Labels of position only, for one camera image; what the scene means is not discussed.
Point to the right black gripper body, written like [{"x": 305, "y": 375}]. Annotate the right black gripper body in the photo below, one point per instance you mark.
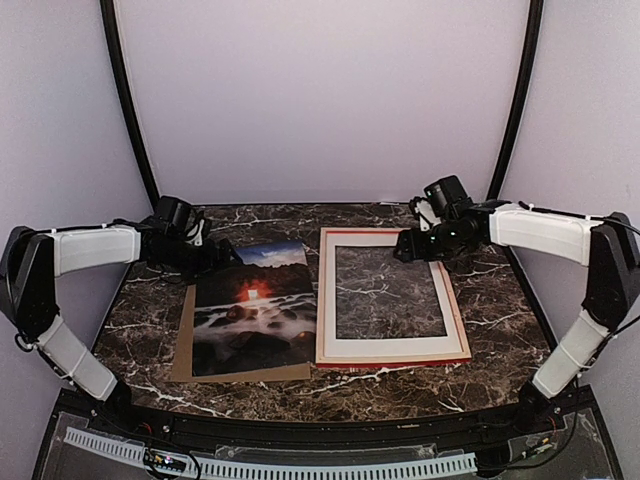
[{"x": 437, "y": 248}]

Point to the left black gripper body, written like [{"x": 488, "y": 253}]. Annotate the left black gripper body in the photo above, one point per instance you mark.
[{"x": 193, "y": 262}]

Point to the landscape photo print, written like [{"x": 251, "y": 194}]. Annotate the landscape photo print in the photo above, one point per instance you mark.
[{"x": 260, "y": 314}]

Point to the red wooden picture frame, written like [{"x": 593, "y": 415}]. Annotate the red wooden picture frame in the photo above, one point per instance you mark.
[{"x": 325, "y": 300}]

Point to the white mat board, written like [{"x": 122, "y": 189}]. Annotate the white mat board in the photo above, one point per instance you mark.
[{"x": 390, "y": 345}]

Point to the brown backing board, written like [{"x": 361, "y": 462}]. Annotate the brown backing board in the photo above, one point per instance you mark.
[{"x": 181, "y": 370}]

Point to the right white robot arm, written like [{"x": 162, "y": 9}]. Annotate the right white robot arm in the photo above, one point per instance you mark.
[{"x": 602, "y": 249}]

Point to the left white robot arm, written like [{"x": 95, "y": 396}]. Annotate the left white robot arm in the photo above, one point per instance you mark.
[{"x": 36, "y": 262}]

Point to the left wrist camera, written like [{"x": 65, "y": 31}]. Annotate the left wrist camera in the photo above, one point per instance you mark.
[{"x": 199, "y": 230}]

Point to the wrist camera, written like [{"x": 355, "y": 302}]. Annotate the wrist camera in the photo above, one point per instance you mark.
[
  {"x": 199, "y": 230},
  {"x": 423, "y": 212}
]

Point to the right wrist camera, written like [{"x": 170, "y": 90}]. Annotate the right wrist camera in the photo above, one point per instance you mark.
[{"x": 423, "y": 212}]

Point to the right black corner post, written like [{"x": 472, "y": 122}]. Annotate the right black corner post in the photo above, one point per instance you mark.
[{"x": 520, "y": 94}]

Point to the black corner post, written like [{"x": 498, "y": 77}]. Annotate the black corner post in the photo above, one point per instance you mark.
[
  {"x": 126, "y": 100},
  {"x": 520, "y": 94}
]

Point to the left black corner post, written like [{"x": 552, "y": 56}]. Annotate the left black corner post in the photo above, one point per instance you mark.
[{"x": 126, "y": 100}]

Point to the black front table rail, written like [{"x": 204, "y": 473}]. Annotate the black front table rail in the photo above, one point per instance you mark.
[{"x": 482, "y": 429}]

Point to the white cable tray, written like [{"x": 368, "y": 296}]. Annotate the white cable tray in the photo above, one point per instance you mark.
[{"x": 268, "y": 464}]

